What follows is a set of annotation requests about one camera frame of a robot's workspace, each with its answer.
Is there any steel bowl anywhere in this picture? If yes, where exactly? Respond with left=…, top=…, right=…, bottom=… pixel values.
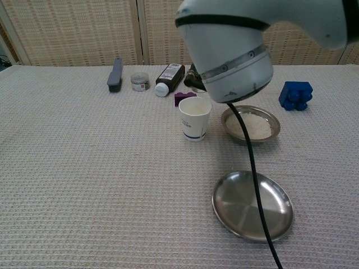
left=220, top=105, right=281, bottom=146

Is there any steel plate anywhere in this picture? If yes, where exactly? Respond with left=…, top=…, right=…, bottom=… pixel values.
left=211, top=170, right=295, bottom=244

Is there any large dark bottle white cap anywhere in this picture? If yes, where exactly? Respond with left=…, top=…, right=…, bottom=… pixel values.
left=154, top=63, right=186, bottom=98

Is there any small clear plastic jar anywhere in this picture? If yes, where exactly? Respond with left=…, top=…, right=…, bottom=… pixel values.
left=130, top=72, right=149, bottom=92

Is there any grey cleaning brush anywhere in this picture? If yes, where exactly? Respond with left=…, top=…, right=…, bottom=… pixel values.
left=106, top=57, right=124, bottom=94

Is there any beige woven tablecloth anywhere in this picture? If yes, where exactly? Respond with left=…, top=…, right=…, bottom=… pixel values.
left=0, top=64, right=359, bottom=269

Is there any purple toy block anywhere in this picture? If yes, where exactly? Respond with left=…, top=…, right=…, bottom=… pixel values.
left=174, top=91, right=198, bottom=108

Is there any bamboo folding screen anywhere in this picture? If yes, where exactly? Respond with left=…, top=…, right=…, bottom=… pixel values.
left=0, top=0, right=359, bottom=67

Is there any white paper cup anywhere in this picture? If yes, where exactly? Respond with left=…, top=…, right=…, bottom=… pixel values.
left=178, top=96, right=213, bottom=143

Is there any blue toy block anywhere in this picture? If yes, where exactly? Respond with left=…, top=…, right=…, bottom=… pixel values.
left=278, top=81, right=314, bottom=112

